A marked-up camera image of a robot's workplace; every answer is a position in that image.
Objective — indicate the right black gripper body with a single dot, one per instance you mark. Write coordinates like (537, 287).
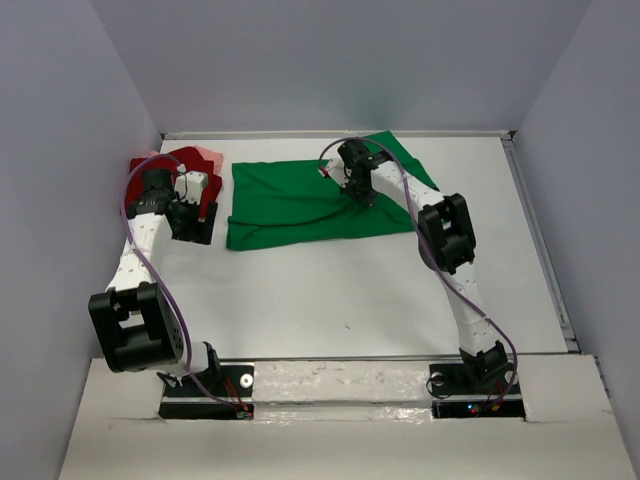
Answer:
(362, 193)

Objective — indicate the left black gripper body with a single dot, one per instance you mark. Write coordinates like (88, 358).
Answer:
(189, 228)

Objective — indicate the green t shirt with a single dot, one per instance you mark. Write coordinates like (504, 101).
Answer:
(288, 202)

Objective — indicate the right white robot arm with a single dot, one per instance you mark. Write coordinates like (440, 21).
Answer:
(446, 244)

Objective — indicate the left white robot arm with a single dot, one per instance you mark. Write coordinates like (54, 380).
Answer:
(136, 319)

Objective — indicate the red folded t shirt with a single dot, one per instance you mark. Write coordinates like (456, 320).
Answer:
(193, 162)

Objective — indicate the pink folded t shirt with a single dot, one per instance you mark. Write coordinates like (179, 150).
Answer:
(214, 157)

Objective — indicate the white front platform board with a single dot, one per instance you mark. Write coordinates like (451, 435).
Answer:
(351, 420)

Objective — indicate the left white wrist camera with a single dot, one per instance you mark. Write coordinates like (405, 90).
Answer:
(189, 187)

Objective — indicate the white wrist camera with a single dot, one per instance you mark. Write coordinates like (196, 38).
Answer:
(335, 169)
(189, 187)

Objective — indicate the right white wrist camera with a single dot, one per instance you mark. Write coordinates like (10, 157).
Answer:
(335, 169)

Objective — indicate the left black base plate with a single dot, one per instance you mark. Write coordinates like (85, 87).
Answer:
(228, 395)

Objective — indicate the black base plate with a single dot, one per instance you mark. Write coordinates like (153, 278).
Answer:
(228, 395)
(453, 397)

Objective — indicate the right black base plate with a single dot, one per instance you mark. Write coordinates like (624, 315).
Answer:
(453, 397)

